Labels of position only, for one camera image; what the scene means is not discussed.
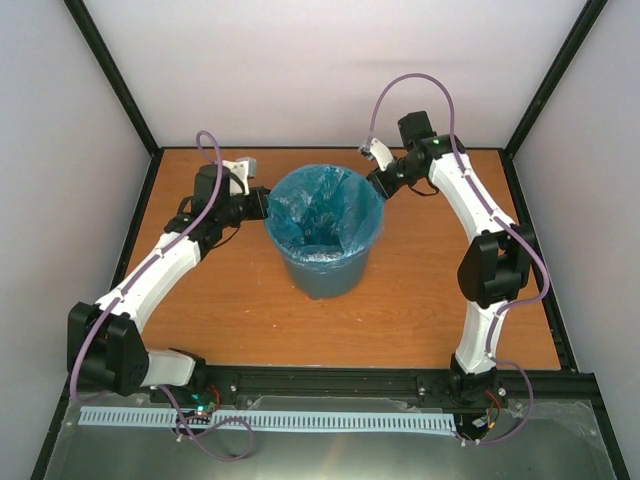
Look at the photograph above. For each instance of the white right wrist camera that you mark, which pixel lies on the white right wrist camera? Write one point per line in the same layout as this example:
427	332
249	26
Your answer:
374	150

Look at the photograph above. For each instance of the light blue slotted cable duct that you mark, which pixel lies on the light blue slotted cable duct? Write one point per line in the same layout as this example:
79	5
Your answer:
273	421

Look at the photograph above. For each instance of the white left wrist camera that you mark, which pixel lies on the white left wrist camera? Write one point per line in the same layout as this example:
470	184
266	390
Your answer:
241	171

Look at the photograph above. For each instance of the black frame post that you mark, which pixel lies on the black frame post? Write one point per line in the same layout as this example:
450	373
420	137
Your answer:
94	40
578	33

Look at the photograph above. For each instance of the black frame post left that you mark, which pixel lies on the black frame post left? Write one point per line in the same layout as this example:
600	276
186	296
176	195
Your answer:
94	40

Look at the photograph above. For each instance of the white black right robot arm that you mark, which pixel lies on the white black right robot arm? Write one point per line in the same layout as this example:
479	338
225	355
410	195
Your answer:
496	264

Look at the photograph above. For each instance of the blue plastic trash bag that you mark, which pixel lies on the blue plastic trash bag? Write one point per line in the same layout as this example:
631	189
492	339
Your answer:
324	213

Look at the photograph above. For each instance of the teal plastic trash bin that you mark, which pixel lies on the teal plastic trash bin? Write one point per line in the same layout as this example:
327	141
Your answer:
326	270

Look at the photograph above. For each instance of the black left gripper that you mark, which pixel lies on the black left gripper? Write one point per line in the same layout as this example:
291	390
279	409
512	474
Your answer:
260	209

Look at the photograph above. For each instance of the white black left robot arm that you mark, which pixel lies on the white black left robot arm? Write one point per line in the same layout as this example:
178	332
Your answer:
104	344

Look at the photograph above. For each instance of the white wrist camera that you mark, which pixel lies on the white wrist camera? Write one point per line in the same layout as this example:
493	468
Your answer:
241	171
374	150

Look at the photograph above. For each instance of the black frame post right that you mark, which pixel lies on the black frame post right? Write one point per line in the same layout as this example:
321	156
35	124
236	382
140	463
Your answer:
578	33

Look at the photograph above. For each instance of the grey metal base plate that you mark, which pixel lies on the grey metal base plate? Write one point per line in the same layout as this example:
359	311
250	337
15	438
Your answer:
560	440

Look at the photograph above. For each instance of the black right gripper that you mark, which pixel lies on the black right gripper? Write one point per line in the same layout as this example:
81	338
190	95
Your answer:
386	189

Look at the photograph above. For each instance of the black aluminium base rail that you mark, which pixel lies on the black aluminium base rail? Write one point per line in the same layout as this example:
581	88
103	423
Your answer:
424	387

